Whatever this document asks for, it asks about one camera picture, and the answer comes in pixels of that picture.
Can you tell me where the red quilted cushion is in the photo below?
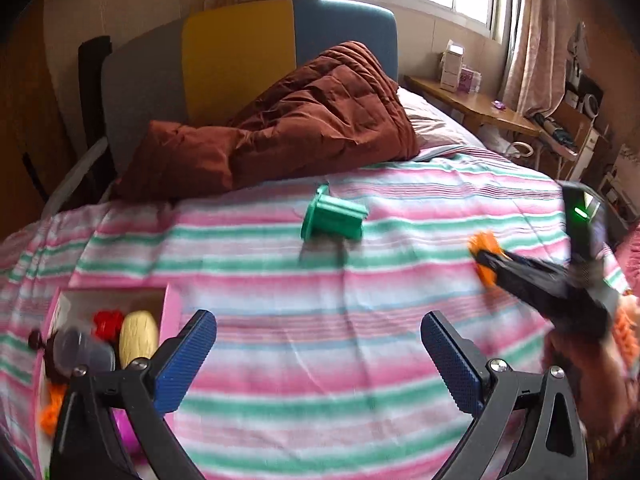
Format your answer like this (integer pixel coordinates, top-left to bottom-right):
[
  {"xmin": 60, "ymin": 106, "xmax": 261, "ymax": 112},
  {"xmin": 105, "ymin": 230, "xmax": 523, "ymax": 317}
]
[{"xmin": 612, "ymin": 220, "xmax": 640, "ymax": 296}]

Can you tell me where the white carton box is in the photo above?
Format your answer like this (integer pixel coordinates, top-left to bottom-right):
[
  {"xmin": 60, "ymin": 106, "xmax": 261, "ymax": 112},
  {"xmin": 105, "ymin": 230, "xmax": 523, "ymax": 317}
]
[{"xmin": 440, "ymin": 40, "xmax": 466, "ymax": 92}]

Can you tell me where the white bed frame rail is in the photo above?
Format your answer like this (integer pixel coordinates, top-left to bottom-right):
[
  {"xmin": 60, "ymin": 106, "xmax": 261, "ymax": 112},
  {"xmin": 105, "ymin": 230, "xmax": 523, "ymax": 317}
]
[{"xmin": 45, "ymin": 137, "xmax": 108, "ymax": 216}]

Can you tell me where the striped bed sheet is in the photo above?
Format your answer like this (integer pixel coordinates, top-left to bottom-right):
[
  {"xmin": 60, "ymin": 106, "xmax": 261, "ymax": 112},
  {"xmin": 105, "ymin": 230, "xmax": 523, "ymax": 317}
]
[{"xmin": 0, "ymin": 152, "xmax": 631, "ymax": 480}]

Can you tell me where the person's right forearm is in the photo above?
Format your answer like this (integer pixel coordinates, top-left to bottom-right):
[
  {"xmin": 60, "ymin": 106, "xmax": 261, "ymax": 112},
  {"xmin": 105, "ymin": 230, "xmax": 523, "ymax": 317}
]
[{"xmin": 542, "ymin": 330, "xmax": 633, "ymax": 466}]

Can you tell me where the orange plastic holder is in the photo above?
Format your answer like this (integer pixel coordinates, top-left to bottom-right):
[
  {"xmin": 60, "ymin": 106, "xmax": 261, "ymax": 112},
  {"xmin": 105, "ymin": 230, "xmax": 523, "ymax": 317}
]
[{"xmin": 40, "ymin": 387, "xmax": 68, "ymax": 436}]

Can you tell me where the brown quilted duvet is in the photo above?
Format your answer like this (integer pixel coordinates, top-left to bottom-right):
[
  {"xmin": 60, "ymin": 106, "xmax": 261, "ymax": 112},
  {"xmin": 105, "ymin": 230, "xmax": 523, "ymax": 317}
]
[{"xmin": 111, "ymin": 41, "xmax": 421, "ymax": 201}]

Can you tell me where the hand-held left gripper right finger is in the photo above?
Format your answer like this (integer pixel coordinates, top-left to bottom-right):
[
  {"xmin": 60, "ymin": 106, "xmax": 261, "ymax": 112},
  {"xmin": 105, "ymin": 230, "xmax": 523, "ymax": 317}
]
[{"xmin": 420, "ymin": 311, "xmax": 588, "ymax": 480}]

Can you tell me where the red metallic cylinder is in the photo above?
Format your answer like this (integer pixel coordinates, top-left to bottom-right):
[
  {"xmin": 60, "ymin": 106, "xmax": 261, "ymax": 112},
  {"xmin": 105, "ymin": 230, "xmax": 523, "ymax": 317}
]
[{"xmin": 92, "ymin": 310, "xmax": 125, "ymax": 342}]

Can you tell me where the wooden chair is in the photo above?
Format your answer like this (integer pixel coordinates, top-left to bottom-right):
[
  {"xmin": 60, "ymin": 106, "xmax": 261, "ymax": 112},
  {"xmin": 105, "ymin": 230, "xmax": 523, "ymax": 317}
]
[{"xmin": 532, "ymin": 105, "xmax": 601, "ymax": 181}]

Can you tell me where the orange slotted plastic rack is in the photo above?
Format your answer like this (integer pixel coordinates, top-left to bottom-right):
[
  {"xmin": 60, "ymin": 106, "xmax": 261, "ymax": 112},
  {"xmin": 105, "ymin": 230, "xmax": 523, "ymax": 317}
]
[{"xmin": 614, "ymin": 305, "xmax": 640, "ymax": 361}]

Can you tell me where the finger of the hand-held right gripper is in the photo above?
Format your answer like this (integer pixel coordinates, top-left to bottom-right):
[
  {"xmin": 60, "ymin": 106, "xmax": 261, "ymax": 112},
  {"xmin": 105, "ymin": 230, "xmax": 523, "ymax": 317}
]
[
  {"xmin": 482, "ymin": 266, "xmax": 563, "ymax": 317},
  {"xmin": 474, "ymin": 251, "xmax": 568, "ymax": 283}
]

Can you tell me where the dark green plastic piece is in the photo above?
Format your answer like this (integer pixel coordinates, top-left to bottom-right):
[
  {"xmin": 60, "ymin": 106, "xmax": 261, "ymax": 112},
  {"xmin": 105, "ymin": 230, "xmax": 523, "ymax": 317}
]
[{"xmin": 300, "ymin": 183, "xmax": 370, "ymax": 242}]

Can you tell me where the wooden desk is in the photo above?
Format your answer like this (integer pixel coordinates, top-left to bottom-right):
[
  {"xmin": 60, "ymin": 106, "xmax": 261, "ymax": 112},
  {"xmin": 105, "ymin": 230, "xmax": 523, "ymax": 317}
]
[{"xmin": 404, "ymin": 75, "xmax": 543, "ymax": 136}]

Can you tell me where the purple box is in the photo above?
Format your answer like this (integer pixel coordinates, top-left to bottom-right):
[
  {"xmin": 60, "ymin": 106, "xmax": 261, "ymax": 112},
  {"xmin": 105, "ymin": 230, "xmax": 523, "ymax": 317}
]
[{"xmin": 460, "ymin": 66, "xmax": 483, "ymax": 95}]

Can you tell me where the pale pillow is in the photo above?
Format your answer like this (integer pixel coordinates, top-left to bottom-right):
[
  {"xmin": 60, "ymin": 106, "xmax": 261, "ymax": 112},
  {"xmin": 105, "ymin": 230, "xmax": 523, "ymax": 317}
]
[{"xmin": 397, "ymin": 87, "xmax": 486, "ymax": 161}]

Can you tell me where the grey yellow blue headboard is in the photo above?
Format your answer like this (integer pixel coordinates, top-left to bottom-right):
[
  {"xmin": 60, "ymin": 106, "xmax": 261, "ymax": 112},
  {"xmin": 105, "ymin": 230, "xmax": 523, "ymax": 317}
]
[{"xmin": 100, "ymin": 0, "xmax": 399, "ymax": 176}]

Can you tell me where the pink box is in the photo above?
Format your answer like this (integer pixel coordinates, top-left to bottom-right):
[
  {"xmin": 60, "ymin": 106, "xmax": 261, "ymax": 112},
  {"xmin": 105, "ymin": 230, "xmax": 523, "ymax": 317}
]
[{"xmin": 35, "ymin": 284, "xmax": 183, "ymax": 476}]

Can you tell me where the grey purple eggplant toy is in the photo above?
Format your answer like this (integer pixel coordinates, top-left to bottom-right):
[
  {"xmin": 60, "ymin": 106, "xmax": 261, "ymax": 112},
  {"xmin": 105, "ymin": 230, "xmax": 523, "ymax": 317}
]
[{"xmin": 30, "ymin": 326, "xmax": 117, "ymax": 380}]

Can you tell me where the orange round plastic piece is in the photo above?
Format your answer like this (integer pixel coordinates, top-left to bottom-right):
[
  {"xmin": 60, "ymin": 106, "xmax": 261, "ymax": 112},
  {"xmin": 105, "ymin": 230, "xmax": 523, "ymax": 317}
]
[{"xmin": 467, "ymin": 231, "xmax": 502, "ymax": 287}]

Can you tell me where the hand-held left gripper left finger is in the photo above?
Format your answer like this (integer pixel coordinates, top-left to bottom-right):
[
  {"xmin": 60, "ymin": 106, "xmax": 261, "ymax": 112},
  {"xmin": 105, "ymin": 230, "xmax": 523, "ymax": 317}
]
[{"xmin": 50, "ymin": 310, "xmax": 218, "ymax": 480}]

